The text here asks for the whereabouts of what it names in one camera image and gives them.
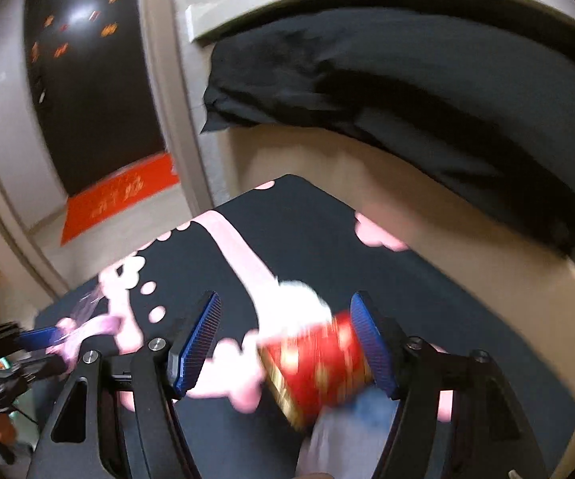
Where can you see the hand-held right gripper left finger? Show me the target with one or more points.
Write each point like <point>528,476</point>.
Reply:
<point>195,344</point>

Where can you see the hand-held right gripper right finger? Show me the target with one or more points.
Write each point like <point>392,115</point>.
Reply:
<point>374,344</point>

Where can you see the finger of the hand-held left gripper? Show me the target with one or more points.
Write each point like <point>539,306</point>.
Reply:
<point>38,338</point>
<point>43,364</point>

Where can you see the red drink can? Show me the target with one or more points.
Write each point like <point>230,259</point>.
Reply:
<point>317,364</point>

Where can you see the person's left hand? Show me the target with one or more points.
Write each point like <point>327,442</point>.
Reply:
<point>0,434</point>

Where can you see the pale crumpled paper wrapper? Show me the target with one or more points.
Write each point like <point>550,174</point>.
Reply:
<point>302,299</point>

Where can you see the person's blue jeans leg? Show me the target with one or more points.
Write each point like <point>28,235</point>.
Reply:
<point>327,439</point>

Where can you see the black pink printed tablecloth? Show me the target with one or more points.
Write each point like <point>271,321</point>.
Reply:
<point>292,239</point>

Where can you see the red doormat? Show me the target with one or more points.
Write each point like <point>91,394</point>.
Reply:
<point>117,194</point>

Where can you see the black hanging cloth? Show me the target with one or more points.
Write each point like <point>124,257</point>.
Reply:
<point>392,90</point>

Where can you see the black door with orange stickers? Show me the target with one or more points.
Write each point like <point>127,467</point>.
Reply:
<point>93,85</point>

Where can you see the grey kitchen countertop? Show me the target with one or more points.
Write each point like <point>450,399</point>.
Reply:
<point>247,15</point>

